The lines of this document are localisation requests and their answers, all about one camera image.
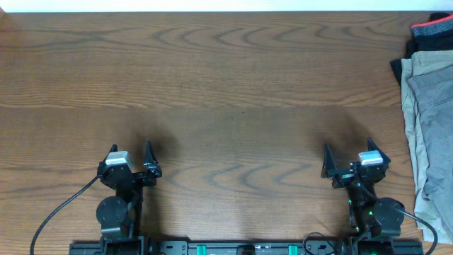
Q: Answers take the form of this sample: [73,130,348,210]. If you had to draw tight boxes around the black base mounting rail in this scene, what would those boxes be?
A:
[69,239,423,255]

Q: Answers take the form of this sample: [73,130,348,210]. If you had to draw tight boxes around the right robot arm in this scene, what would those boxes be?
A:
[321,138,404,254]

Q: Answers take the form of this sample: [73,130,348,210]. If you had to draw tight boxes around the dark garment red trim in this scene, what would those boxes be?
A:
[389,12,453,86]

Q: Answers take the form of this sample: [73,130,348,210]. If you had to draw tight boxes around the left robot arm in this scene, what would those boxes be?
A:
[96,140,162,254]

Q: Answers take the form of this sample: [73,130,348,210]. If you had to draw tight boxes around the grey shorts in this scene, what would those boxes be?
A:
[408,67,452,239]

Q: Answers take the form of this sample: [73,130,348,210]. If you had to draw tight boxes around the beige folded shorts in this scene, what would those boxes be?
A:
[398,50,452,244]

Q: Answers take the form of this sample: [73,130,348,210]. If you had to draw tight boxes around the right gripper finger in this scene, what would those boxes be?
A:
[367,137,382,153]
[322,143,336,171]

